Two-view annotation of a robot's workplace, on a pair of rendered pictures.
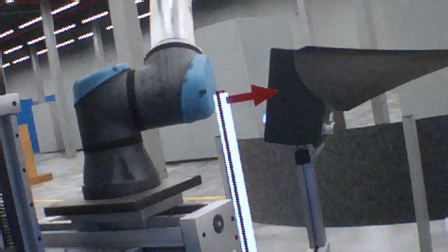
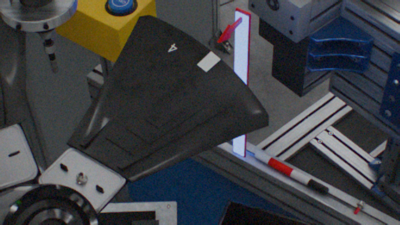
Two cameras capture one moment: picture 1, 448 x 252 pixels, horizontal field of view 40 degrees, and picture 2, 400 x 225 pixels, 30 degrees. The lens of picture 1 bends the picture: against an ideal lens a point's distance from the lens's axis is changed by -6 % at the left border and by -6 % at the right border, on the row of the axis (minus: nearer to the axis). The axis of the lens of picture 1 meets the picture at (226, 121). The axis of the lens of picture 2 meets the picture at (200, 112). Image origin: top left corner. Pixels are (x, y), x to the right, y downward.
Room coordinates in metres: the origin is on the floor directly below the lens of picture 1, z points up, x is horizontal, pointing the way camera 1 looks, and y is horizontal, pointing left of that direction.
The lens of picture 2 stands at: (0.92, -0.77, 1.90)
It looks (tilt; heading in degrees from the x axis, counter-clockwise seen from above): 49 degrees down; 111
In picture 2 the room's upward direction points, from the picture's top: 2 degrees counter-clockwise
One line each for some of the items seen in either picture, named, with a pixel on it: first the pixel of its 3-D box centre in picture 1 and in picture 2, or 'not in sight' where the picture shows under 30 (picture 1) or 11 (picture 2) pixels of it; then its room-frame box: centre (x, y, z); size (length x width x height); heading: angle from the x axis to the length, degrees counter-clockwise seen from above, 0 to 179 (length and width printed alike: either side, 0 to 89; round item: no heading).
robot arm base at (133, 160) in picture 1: (116, 165); not in sight; (1.19, 0.22, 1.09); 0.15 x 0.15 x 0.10
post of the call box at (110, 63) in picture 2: not in sight; (111, 58); (0.41, 0.09, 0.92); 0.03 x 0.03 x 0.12; 74
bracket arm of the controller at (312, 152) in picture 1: (310, 148); not in sight; (1.31, -0.16, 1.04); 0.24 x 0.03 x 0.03; 164
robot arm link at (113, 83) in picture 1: (108, 103); not in sight; (1.19, 0.21, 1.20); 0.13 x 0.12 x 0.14; 85
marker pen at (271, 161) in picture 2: not in sight; (291, 172); (0.79, -0.01, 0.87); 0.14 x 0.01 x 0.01; 164
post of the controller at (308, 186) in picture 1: (310, 197); not in sight; (1.21, -0.13, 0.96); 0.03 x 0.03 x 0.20; 74
